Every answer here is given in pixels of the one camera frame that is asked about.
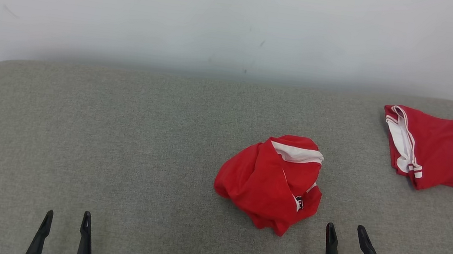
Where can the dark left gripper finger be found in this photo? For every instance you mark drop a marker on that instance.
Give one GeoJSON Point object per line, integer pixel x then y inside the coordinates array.
{"type": "Point", "coordinates": [40, 238]}
{"type": "Point", "coordinates": [84, 244]}

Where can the red shorts with white stripe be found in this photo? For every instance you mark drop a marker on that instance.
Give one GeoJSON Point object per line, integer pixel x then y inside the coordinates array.
{"type": "Point", "coordinates": [262, 184]}

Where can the red Bulls jersey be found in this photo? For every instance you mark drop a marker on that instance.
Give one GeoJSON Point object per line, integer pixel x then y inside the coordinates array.
{"type": "Point", "coordinates": [451, 148]}

